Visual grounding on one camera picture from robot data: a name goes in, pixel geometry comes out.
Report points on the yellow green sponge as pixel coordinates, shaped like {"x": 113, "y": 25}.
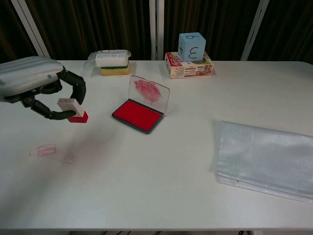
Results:
{"x": 115, "y": 71}

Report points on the black pleated curtain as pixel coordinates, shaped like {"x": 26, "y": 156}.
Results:
{"x": 215, "y": 17}
{"x": 93, "y": 24}
{"x": 12, "y": 36}
{"x": 291, "y": 29}

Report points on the small red stamp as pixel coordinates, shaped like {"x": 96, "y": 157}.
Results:
{"x": 79, "y": 119}

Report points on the blue foam number cube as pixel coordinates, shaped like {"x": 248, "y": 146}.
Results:
{"x": 194, "y": 47}

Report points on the clear packaged yellow item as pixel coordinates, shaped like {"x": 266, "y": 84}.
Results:
{"x": 111, "y": 57}

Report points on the red ink pad clear lid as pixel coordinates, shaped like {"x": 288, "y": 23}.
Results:
{"x": 138, "y": 116}

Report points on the white frame post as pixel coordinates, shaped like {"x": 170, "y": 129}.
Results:
{"x": 156, "y": 29}
{"x": 255, "y": 29}
{"x": 29, "y": 27}

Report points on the red white printed carton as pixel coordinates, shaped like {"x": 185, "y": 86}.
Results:
{"x": 188, "y": 69}

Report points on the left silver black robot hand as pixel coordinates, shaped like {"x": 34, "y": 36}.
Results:
{"x": 27, "y": 76}

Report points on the clear mesh zip pouch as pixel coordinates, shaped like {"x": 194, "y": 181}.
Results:
{"x": 264, "y": 156}

